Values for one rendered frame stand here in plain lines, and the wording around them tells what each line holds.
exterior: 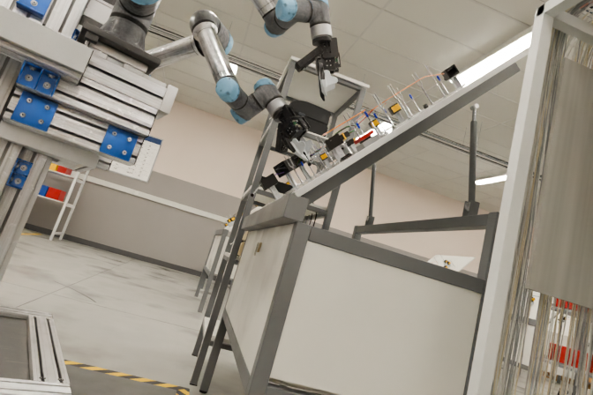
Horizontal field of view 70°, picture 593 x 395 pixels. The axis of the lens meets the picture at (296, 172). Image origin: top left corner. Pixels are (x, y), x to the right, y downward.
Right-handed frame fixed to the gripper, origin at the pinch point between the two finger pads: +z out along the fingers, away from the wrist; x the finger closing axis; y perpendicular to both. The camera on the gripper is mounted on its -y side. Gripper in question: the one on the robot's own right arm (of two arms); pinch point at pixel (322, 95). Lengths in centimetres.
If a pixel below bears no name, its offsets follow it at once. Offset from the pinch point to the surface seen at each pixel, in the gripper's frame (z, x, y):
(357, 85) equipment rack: -25, 105, 32
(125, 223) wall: 68, 689, -345
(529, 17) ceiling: -92, 213, 208
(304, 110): -14, 104, -2
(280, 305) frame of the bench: 59, -42, -21
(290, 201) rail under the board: 34, -38, -15
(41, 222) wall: 47, 655, -487
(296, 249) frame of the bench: 47, -40, -15
